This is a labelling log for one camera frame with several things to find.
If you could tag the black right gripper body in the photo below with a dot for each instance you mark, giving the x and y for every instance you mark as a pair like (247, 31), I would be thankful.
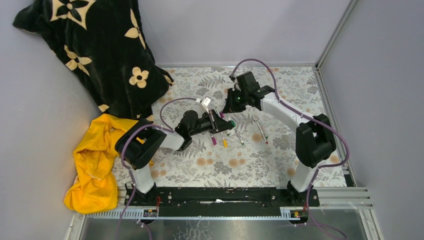
(240, 96)

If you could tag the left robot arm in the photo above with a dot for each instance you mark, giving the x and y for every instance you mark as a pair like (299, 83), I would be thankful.
(138, 145)

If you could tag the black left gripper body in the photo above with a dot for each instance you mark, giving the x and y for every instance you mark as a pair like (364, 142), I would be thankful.
(203, 125)

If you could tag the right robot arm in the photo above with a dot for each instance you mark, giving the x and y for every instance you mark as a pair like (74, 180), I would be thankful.
(314, 142)

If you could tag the floral tablecloth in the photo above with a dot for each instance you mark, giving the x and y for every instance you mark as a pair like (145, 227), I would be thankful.
(254, 164)

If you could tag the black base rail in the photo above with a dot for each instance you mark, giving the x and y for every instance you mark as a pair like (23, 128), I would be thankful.
(256, 202)

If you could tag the black floral blanket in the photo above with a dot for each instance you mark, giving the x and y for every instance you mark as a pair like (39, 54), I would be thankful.
(102, 42)

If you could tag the red cap pen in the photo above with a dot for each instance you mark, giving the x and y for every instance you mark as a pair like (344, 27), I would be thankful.
(266, 141)

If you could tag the yellow cloth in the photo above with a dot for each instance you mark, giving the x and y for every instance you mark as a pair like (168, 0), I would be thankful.
(95, 188)

